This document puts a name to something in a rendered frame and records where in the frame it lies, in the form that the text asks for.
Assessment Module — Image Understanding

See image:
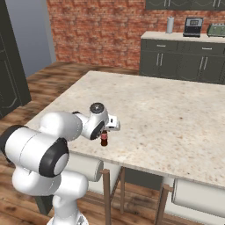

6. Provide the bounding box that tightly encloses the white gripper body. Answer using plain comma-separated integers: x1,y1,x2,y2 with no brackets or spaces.
105,120,121,132

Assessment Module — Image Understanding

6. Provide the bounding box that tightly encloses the small dark brown bottle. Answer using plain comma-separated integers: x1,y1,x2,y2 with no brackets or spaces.
100,131,110,148

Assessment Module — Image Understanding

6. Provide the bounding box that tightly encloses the green toaster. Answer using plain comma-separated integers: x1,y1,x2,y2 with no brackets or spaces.
207,23,225,39

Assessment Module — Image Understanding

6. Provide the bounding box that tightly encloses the tall dark grey cupboard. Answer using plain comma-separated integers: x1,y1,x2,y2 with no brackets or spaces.
0,0,33,119

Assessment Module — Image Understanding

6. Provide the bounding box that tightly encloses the dark grey base cupboard run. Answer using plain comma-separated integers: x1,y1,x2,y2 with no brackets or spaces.
139,38,225,86

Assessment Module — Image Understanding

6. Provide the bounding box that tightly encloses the white cushioned wooden stool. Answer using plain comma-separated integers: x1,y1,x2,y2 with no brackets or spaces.
154,175,225,225
66,152,127,225

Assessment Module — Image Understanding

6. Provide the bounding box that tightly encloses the dark grey wall cupboard run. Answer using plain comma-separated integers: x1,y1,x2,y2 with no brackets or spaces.
145,0,225,11

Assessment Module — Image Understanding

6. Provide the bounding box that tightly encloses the grey paper towel roll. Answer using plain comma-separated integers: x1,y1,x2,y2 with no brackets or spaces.
165,16,176,34

